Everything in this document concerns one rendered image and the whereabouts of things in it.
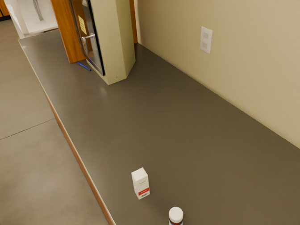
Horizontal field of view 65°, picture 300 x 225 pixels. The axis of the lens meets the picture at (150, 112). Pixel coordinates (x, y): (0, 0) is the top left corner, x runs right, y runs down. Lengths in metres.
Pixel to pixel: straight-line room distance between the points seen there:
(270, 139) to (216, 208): 0.38
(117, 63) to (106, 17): 0.24
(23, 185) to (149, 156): 1.51
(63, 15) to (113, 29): 0.39
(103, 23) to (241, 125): 0.75
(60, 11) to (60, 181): 1.31
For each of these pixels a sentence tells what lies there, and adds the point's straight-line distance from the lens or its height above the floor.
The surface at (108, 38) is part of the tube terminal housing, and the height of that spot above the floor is 1.19.
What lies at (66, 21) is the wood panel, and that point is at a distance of 1.51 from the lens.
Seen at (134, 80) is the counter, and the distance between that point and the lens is 1.31.
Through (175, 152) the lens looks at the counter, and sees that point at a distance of 0.92.
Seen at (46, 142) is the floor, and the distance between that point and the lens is 2.51.
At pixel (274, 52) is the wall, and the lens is 0.99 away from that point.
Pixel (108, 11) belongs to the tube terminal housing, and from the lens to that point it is 1.17.
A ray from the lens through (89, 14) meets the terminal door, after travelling 1.16.
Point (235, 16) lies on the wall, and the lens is 1.06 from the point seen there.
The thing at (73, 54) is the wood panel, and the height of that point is 0.99.
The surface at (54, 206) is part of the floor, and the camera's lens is 2.04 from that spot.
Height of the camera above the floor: 1.64
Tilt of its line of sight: 40 degrees down
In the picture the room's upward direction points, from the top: 4 degrees counter-clockwise
